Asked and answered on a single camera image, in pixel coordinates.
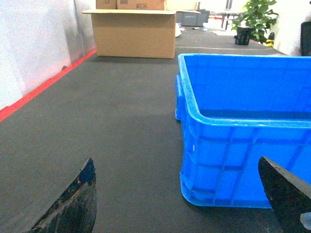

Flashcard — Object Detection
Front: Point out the small cardboard box with print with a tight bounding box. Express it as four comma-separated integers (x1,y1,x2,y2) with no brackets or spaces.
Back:
96,0,166,10

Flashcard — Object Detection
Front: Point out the blue plastic crate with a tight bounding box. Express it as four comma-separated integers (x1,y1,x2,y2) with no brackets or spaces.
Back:
175,53,311,208

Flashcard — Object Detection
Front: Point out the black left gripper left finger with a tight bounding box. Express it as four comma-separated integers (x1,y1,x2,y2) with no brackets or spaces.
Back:
29,158,97,233

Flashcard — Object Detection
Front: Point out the green potted plant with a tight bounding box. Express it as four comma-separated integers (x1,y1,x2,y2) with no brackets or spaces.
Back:
231,0,278,44

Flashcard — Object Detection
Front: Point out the yellow black striped bollard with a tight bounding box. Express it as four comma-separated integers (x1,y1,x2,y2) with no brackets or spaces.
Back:
265,32,275,48

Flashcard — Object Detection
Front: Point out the large open cardboard box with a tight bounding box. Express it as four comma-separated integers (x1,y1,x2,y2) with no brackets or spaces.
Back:
83,9,176,59

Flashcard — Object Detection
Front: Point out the black plant pot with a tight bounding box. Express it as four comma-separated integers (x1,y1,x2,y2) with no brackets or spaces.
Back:
235,26,253,46

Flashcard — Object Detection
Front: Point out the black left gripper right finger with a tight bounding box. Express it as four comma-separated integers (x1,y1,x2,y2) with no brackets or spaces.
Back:
258,156,311,233

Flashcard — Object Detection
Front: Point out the grey storage bin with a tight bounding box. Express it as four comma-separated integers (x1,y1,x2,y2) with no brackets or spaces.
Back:
176,10,210,27

